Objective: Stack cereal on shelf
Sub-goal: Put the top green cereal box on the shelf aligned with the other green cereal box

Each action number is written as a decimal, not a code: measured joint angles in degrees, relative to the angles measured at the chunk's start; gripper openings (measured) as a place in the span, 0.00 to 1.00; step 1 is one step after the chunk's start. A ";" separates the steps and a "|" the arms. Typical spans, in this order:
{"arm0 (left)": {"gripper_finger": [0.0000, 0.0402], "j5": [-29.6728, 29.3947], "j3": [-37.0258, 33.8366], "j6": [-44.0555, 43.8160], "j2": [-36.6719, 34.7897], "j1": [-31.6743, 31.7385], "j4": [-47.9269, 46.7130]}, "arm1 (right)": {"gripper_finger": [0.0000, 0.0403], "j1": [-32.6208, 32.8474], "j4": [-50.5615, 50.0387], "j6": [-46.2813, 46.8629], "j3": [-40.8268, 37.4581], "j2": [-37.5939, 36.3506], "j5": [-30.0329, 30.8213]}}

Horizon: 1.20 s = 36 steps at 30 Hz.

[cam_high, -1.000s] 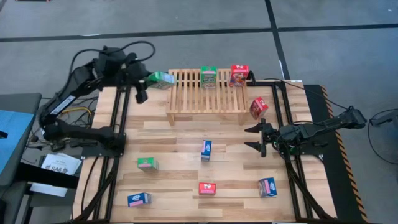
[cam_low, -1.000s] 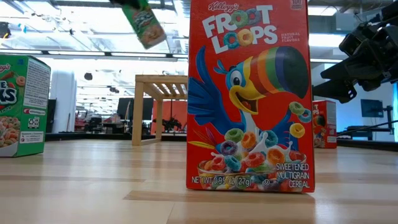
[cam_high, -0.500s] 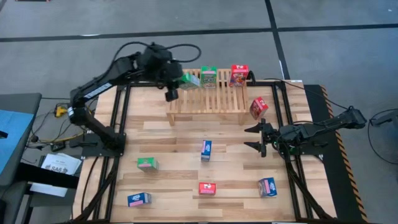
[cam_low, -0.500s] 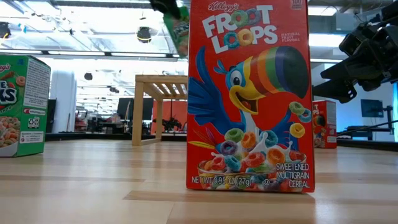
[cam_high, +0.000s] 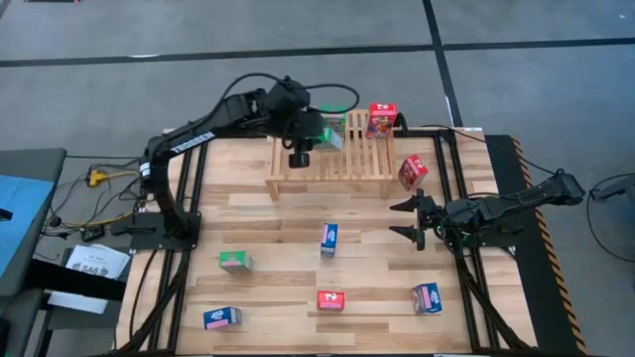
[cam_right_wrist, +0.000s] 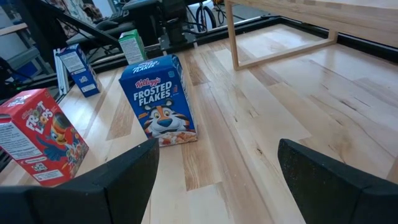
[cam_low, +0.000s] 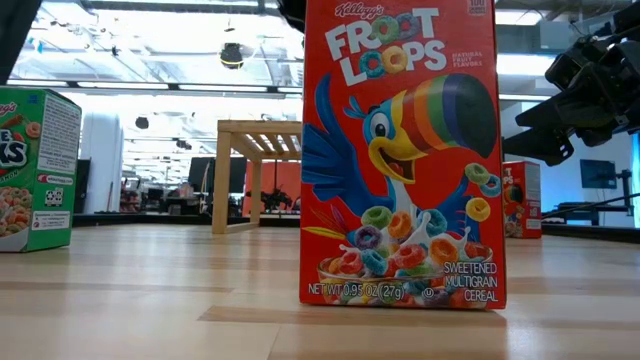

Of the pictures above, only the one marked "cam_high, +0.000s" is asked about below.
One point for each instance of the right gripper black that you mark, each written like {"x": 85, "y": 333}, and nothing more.
{"x": 434, "y": 216}

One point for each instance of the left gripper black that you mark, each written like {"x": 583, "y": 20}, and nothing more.
{"x": 302, "y": 128}

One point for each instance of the red Froot Loops cereal box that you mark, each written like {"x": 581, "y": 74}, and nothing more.
{"x": 331, "y": 299}
{"x": 413, "y": 171}
{"x": 381, "y": 121}

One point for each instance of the blue Frosted Flakes cereal box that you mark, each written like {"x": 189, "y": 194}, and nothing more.
{"x": 329, "y": 238}
{"x": 221, "y": 317}
{"x": 426, "y": 297}

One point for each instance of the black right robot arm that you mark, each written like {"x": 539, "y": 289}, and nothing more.
{"x": 496, "y": 208}

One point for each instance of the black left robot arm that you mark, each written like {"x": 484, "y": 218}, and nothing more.
{"x": 233, "y": 111}

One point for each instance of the wooden slatted shelf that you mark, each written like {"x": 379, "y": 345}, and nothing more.
{"x": 362, "y": 158}

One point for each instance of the black hazard-striped floor mat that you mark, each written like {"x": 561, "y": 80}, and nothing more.
{"x": 526, "y": 287}

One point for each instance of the yellow power plug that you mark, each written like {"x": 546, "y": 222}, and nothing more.
{"x": 96, "y": 177}

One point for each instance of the small black power adapter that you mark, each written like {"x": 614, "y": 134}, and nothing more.
{"x": 91, "y": 233}

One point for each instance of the printed white paper sheet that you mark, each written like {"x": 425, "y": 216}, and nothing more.
{"x": 99, "y": 260}

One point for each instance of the blank white paper sheet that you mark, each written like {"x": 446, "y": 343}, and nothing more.
{"x": 74, "y": 302}

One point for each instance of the blue sheet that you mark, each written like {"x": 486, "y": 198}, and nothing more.
{"x": 25, "y": 218}

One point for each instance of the black aluminium table frame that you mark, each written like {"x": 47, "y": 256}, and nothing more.
{"x": 426, "y": 133}

